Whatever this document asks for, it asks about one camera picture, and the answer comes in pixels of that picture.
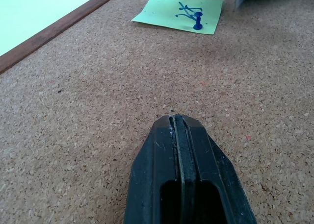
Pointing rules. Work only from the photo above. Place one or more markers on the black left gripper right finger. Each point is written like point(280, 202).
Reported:
point(211, 175)

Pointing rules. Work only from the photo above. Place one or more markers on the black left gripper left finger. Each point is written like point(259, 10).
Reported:
point(152, 170)

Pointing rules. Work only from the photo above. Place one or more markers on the green sticky note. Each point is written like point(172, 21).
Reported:
point(162, 13)

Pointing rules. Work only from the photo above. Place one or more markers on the cork board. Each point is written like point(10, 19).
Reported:
point(98, 99)

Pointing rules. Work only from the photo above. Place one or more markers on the blue pushpin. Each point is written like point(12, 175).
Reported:
point(197, 20)

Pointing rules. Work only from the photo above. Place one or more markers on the brown wooden board frame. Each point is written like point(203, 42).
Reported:
point(54, 29)

